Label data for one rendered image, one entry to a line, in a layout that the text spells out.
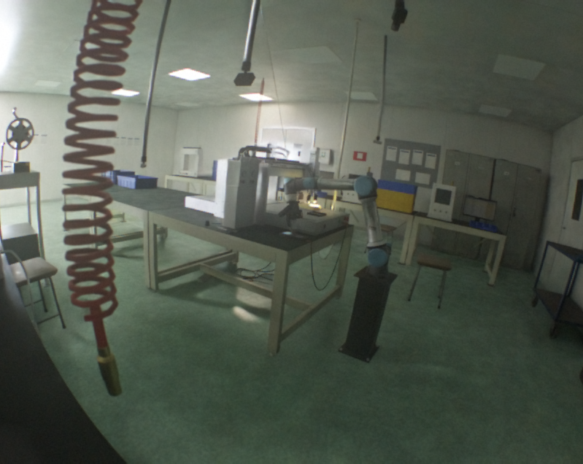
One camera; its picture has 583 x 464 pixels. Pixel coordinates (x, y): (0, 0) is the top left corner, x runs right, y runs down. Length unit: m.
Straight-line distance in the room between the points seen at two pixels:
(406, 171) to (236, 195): 4.67
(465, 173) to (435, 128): 1.18
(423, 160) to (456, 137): 0.85
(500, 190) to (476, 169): 0.61
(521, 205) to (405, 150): 2.59
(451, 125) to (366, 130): 1.82
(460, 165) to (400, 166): 1.32
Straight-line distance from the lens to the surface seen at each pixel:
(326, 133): 6.81
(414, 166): 6.20
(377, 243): 1.71
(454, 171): 5.73
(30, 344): 0.91
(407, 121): 6.36
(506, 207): 5.85
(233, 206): 2.04
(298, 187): 1.84
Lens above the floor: 1.23
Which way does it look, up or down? 13 degrees down
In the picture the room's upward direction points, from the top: 6 degrees clockwise
